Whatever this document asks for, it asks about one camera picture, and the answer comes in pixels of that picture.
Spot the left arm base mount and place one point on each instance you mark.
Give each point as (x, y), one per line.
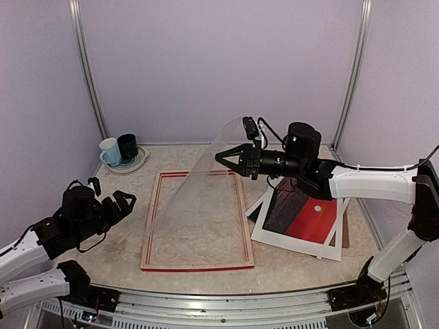
(98, 298)

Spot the white mat board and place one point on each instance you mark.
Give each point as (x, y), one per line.
(331, 249)

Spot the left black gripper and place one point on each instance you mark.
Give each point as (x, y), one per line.
(118, 195)

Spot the red wooden picture frame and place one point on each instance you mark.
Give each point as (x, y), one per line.
(193, 253)

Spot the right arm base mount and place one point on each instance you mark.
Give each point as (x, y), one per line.
(364, 291)

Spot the aluminium corner post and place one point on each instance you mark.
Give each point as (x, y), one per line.
(358, 58)
(78, 31)

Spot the right aluminium corner post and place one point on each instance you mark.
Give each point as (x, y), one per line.
(358, 58)

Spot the white plate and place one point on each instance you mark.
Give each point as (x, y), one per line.
(131, 165)

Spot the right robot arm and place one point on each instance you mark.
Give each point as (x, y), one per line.
(415, 185)

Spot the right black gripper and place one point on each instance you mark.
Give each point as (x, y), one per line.
(242, 150)

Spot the dark green mug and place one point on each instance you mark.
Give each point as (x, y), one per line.
(128, 147)

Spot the clear acrylic sheet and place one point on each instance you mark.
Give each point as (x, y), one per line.
(206, 201)

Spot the left aluminium corner post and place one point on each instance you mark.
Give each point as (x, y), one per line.
(78, 31)

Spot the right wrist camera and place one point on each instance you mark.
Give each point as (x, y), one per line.
(254, 132)

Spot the brown backing board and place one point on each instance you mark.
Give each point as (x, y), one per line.
(345, 233)

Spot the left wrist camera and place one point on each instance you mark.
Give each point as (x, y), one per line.
(94, 184)

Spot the aluminium front rail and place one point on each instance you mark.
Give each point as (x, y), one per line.
(309, 308)

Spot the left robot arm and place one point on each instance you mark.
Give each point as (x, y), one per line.
(29, 271)

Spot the red sunset photo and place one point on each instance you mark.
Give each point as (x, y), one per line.
(293, 213)

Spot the light blue mug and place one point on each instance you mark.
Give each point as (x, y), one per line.
(109, 152)

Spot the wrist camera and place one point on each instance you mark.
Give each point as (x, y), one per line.
(254, 132)
(94, 184)

